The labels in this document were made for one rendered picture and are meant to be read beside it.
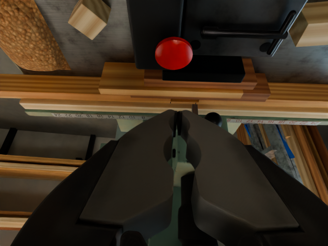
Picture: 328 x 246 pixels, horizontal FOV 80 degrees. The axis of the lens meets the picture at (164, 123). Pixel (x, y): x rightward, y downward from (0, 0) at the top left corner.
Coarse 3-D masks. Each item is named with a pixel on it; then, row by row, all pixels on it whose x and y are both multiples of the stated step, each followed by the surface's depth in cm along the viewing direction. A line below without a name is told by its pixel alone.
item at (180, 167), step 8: (224, 120) 27; (176, 128) 26; (224, 128) 26; (176, 136) 26; (176, 144) 25; (184, 144) 25; (176, 152) 25; (184, 152) 24; (176, 160) 24; (184, 160) 24; (176, 168) 26; (184, 168) 26; (192, 168) 26; (176, 176) 29; (176, 184) 34
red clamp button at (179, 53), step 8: (168, 40) 15; (176, 40) 14; (184, 40) 15; (160, 48) 15; (168, 48) 15; (176, 48) 15; (184, 48) 15; (160, 56) 15; (168, 56) 15; (176, 56) 15; (184, 56) 15; (160, 64) 16; (168, 64) 16; (176, 64) 16; (184, 64) 16
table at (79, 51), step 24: (48, 0) 24; (72, 0) 24; (120, 0) 24; (312, 0) 23; (48, 24) 27; (120, 24) 27; (72, 48) 30; (96, 48) 30; (120, 48) 30; (288, 48) 29; (312, 48) 29; (24, 72) 35; (48, 72) 35; (72, 72) 35; (96, 72) 35; (264, 72) 34; (288, 72) 33; (312, 72) 33
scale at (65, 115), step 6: (54, 114) 37; (60, 114) 37; (66, 114) 37; (72, 114) 37; (78, 114) 36; (84, 114) 36; (90, 114) 36; (96, 114) 36; (228, 120) 37; (234, 120) 37; (240, 120) 37; (246, 120) 37; (252, 120) 37; (258, 120) 37; (264, 120) 36; (270, 120) 36; (276, 120) 36
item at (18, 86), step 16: (0, 80) 35; (16, 80) 35; (32, 80) 35; (48, 80) 35; (64, 80) 35; (80, 80) 35; (96, 80) 35; (0, 96) 35; (16, 96) 35; (32, 96) 35; (48, 96) 35; (64, 96) 34; (80, 96) 34; (96, 96) 34; (112, 96) 34; (128, 96) 34; (272, 96) 34; (288, 96) 34; (304, 96) 34; (320, 96) 34
